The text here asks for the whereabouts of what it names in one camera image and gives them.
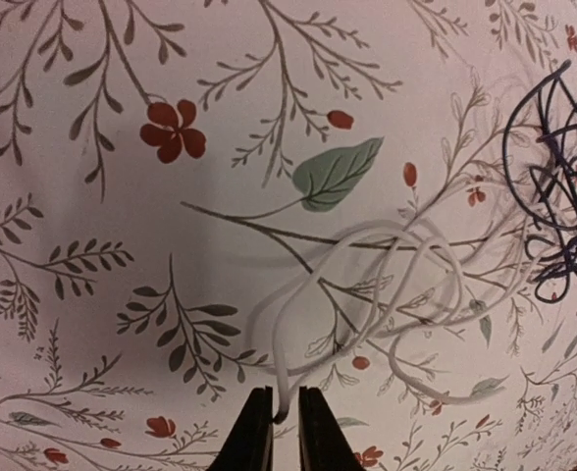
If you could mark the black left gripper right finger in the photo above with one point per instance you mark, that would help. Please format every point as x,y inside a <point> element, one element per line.
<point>322,444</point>

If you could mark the floral patterned table mat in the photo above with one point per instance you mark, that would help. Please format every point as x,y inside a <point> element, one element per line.
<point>382,193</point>

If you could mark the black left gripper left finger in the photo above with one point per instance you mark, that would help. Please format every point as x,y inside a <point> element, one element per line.
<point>249,445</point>

